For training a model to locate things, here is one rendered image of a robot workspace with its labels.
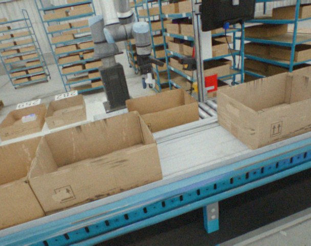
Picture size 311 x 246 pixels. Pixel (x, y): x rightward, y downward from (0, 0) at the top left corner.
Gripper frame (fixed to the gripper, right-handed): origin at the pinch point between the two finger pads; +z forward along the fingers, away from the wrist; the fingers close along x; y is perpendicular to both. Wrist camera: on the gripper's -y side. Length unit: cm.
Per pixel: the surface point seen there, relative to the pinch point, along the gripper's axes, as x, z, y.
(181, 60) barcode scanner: -10.7, -7.2, -25.4
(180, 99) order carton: 2.4, 15.3, -17.4
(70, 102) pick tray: -62, 26, 63
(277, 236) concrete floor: 74, 92, -52
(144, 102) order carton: 0.4, 12.0, 7.3
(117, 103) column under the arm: -31.6, 23.9, 23.7
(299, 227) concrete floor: 74, 92, -69
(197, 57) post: -6.9, -8.3, -35.5
